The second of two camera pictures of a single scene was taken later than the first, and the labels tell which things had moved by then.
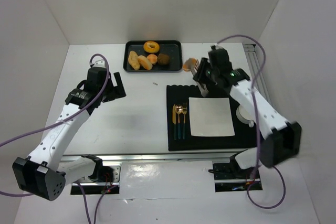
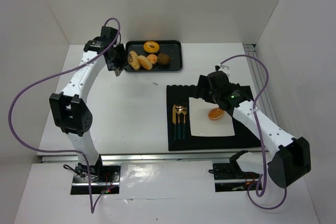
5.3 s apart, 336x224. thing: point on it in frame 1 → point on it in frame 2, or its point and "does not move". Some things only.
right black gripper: [200, 74] → [202, 89]
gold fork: [184, 109] does not move
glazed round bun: [189, 64] → [215, 113]
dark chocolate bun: [163, 59] does not move
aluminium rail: [151, 157] does not move
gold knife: [174, 120] does not move
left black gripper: [115, 92] → [117, 64]
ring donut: [151, 47] does not move
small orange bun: [152, 58] does not move
